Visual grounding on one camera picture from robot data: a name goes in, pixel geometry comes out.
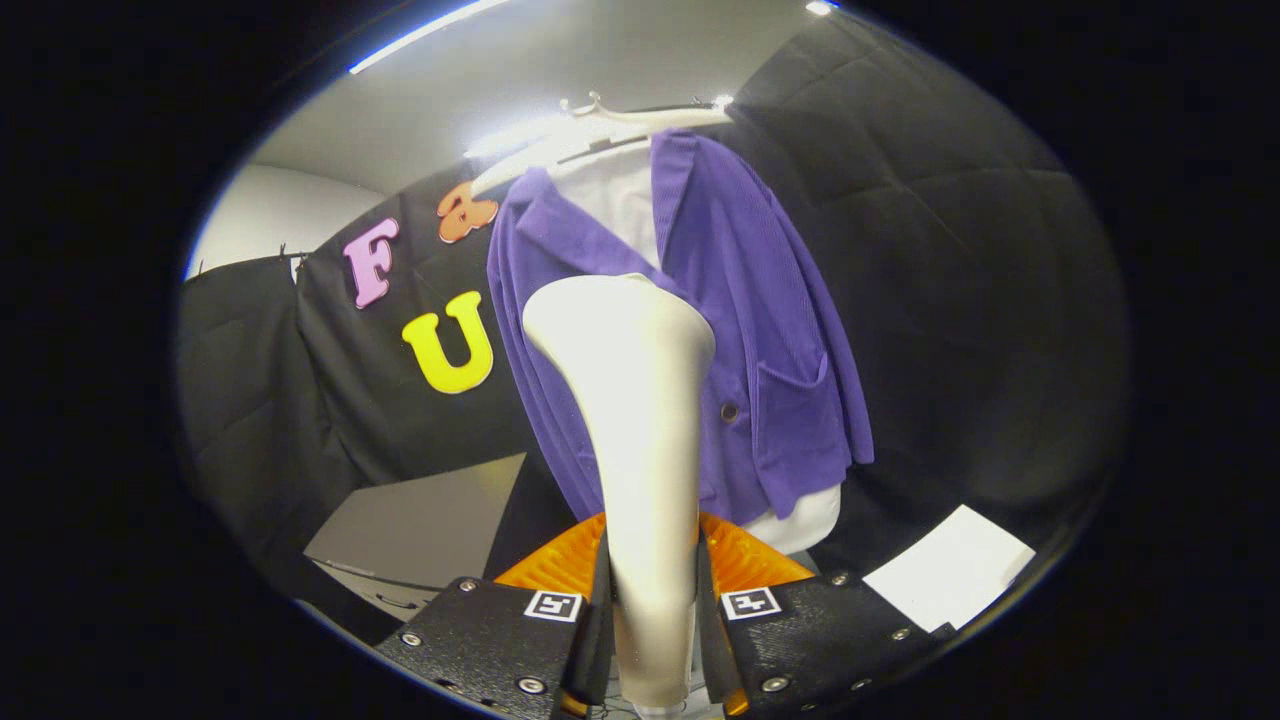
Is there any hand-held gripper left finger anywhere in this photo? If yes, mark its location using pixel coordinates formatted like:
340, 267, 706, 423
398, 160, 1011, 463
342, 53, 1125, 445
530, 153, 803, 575
375, 512, 613, 720

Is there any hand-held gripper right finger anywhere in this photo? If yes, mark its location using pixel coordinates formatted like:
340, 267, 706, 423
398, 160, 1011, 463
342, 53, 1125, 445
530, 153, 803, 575
697, 512, 957, 717

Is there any white garment steamer head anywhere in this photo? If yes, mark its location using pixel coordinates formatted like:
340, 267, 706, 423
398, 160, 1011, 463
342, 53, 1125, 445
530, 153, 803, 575
522, 273, 718, 714

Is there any purple jacket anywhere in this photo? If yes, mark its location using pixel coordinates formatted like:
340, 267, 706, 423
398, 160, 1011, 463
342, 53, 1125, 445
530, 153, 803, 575
487, 128, 876, 527

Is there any white shirt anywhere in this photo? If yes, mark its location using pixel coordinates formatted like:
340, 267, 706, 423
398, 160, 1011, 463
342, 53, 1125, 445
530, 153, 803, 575
548, 140, 843, 557

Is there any white clothes hanger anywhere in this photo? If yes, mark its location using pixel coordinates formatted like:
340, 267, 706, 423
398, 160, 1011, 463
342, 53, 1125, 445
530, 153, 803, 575
468, 92, 736, 199

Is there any grey cabinet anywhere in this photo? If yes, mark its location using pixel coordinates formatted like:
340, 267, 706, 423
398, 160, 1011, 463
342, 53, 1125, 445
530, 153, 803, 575
303, 452, 528, 624

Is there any white paper sheet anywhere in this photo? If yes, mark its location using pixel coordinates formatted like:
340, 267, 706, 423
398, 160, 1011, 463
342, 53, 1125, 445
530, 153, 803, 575
862, 504, 1038, 634

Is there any black backdrop cloth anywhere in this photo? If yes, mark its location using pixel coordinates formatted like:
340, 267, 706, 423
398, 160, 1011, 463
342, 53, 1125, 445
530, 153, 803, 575
178, 10, 1131, 643

